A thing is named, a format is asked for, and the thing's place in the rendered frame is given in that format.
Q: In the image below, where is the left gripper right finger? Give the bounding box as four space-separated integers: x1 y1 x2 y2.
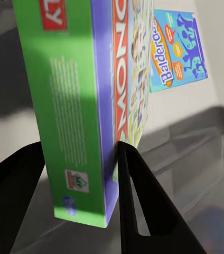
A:
118 140 207 254

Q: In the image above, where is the board game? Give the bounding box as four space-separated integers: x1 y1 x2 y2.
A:
12 0 155 228
149 10 208 94

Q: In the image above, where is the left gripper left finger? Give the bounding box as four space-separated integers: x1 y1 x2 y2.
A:
0 142 45 254

